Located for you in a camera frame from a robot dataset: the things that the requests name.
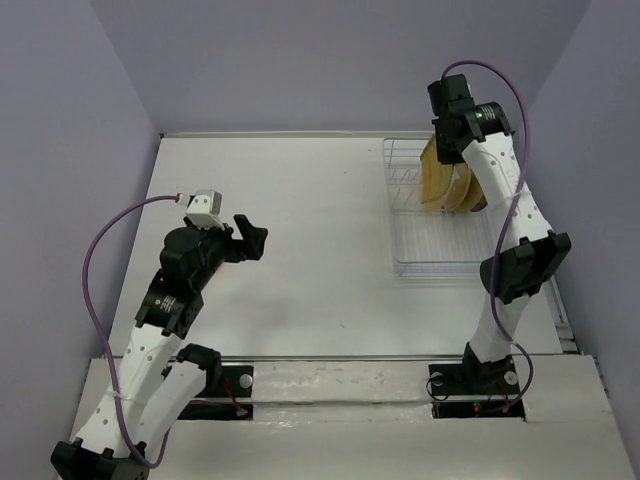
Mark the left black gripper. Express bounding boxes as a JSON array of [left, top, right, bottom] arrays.
[[185, 214, 268, 290]]

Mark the peach round plate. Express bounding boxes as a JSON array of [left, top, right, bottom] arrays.
[[442, 164, 472, 211]]

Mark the green bamboo-pattern tray plate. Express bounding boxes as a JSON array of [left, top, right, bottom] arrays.
[[420, 134, 455, 212]]

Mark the beige bird-pattern plate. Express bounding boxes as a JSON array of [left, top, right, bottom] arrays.
[[468, 176, 487, 212]]

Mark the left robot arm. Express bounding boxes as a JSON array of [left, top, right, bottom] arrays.
[[51, 214, 268, 479]]

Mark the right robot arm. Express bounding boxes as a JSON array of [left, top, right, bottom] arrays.
[[428, 74, 571, 392]]

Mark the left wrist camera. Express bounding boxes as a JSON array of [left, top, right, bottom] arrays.
[[185, 190, 224, 230]]

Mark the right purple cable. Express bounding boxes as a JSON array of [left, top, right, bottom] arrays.
[[439, 60, 536, 415]]

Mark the purple cable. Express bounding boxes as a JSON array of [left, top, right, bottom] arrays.
[[439, 60, 536, 415], [82, 193, 194, 469]]

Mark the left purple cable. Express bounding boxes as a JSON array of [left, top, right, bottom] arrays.
[[82, 193, 194, 469]]

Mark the white wire dish rack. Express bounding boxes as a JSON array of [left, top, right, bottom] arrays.
[[382, 137, 502, 282]]

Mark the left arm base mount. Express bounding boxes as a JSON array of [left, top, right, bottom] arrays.
[[178, 364, 254, 421]]

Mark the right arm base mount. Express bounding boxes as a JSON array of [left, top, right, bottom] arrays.
[[425, 363, 526, 420]]

